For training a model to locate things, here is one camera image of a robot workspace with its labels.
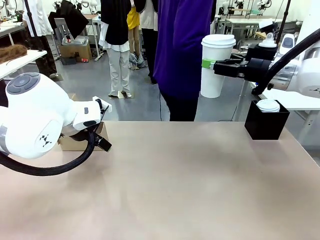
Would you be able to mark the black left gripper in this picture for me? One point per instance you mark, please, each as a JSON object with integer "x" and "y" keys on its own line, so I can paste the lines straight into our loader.
{"x": 81, "y": 136}

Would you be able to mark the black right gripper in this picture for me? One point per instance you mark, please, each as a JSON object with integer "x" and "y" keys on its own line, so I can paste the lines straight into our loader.
{"x": 257, "y": 68}

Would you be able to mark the tall white lidded paper cup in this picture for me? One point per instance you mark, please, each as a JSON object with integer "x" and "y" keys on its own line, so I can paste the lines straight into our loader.
{"x": 215, "y": 82}

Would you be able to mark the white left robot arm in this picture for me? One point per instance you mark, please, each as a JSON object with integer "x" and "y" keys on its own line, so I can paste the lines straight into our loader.
{"x": 32, "y": 117}

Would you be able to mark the small white lidded cup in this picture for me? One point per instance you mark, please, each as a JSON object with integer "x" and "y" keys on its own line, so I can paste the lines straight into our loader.
{"x": 268, "y": 107}

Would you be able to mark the black square cup carrier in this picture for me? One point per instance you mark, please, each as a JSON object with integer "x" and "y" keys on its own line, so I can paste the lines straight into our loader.
{"x": 265, "y": 127}

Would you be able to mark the brown cardboard box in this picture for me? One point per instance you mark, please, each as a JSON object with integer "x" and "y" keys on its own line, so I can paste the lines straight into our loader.
{"x": 75, "y": 146}

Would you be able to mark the white background workbench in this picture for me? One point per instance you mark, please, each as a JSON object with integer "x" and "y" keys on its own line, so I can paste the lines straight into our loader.
{"x": 250, "y": 21}

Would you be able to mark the person in purple sweater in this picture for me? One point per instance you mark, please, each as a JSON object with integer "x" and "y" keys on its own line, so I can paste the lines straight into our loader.
{"x": 182, "y": 50}

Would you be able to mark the black tripod pole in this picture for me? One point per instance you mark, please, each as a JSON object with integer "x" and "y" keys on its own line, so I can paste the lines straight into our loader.
{"x": 283, "y": 17}

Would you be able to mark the person in white black clothes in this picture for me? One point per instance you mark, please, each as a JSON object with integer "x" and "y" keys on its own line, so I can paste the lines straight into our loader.
{"x": 150, "y": 32}

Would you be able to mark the small black floor box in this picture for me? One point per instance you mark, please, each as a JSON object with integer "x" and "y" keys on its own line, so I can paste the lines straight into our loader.
{"x": 68, "y": 61}

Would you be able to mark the cardboard box on floor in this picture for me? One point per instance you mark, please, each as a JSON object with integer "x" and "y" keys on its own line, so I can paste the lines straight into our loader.
{"x": 75, "y": 51}

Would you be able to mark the person in yellow top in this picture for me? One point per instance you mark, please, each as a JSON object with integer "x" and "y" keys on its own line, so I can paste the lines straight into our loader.
{"x": 135, "y": 32}

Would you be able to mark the grey plastic bin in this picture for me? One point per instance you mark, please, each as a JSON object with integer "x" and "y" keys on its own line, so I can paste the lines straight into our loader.
{"x": 75, "y": 40}

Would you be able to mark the person in black top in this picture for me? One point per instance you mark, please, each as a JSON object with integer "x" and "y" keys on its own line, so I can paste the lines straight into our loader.
{"x": 117, "y": 37}

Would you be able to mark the white table with fur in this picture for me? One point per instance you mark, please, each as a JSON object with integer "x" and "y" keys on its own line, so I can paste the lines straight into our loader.
{"x": 17, "y": 62}

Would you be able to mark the grey metal chair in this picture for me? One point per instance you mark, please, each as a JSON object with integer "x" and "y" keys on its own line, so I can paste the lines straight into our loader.
{"x": 61, "y": 28}

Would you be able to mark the black hanging cloth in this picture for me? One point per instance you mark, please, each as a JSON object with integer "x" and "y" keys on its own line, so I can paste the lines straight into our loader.
{"x": 71, "y": 20}

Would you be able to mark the brown fur pile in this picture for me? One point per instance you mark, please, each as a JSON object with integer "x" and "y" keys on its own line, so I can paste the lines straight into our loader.
{"x": 12, "y": 52}

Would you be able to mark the person in white coat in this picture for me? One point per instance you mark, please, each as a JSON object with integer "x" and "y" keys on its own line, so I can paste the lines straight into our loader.
{"x": 40, "y": 27}

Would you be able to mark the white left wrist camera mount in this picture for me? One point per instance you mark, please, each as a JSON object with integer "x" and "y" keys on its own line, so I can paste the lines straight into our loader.
{"x": 105, "y": 106}

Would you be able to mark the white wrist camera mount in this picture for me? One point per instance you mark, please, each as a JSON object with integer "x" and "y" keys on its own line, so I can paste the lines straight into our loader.
{"x": 105, "y": 106}
{"x": 267, "y": 41}

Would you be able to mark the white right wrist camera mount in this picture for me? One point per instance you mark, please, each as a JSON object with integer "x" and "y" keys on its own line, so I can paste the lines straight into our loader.
{"x": 267, "y": 41}

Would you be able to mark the white metal frame table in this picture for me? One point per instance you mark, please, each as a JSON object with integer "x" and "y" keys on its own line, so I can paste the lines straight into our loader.
{"x": 96, "y": 32}

